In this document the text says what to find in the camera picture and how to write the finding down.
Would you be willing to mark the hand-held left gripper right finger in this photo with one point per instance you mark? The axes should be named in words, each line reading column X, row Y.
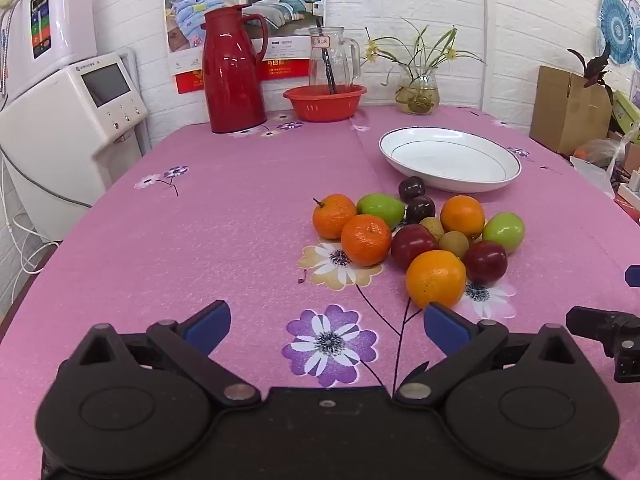
column 442, row 325

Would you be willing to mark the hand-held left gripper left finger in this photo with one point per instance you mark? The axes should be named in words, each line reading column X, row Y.
column 210, row 322

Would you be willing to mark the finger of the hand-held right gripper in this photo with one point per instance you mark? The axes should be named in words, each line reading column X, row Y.
column 620, row 330
column 634, row 276

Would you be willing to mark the orange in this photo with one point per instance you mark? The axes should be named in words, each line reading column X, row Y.
column 462, row 216
column 436, row 280

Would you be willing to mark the brown kiwi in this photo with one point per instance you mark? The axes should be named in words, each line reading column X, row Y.
column 454, row 245

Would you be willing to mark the brown longan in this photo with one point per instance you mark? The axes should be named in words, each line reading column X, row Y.
column 433, row 227

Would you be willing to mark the green apple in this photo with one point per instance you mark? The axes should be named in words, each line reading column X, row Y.
column 381, row 209
column 504, row 232

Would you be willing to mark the dark purple plum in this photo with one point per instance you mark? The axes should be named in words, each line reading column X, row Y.
column 412, row 190
column 421, row 209

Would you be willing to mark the small tangerine with stem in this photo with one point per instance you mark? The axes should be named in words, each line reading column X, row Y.
column 334, row 216

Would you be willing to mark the white plate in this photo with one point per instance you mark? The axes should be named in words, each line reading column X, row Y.
column 450, row 160

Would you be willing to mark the pink floral tablecloth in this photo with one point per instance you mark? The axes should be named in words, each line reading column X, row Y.
column 200, row 240

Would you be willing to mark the white plastic container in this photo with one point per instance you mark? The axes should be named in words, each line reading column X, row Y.
column 590, row 179

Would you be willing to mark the clear plastic bag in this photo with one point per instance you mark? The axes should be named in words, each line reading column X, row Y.
column 597, row 152

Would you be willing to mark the green box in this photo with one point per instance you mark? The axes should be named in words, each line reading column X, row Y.
column 625, row 110

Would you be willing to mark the cardboard box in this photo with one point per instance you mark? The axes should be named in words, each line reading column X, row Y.
column 560, row 110

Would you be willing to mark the purple leaf plant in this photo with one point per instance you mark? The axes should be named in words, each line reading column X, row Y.
column 597, row 67

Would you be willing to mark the glass vase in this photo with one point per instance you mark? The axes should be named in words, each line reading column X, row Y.
column 417, row 99

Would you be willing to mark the red thermos jug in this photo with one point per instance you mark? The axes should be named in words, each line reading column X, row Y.
column 232, row 85

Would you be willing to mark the red plastic basin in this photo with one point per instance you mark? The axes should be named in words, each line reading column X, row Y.
column 325, row 107

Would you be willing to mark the white dispenser with screen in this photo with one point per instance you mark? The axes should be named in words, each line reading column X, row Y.
column 60, row 130

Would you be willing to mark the glass pitcher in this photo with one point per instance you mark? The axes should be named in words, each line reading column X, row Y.
column 320, row 70

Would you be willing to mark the black stirring stick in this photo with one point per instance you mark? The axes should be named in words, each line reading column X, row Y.
column 327, row 67

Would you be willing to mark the green flowering plant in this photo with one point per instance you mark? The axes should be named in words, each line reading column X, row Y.
column 442, row 40

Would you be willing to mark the white water purifier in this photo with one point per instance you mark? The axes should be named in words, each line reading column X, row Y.
column 70, row 10

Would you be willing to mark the blue round wall decoration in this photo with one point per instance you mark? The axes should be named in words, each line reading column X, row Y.
column 636, row 35
column 617, row 27

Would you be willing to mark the white wall pipe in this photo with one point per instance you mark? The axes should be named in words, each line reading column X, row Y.
column 484, row 10

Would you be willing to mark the wall poster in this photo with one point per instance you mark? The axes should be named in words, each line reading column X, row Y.
column 290, row 0

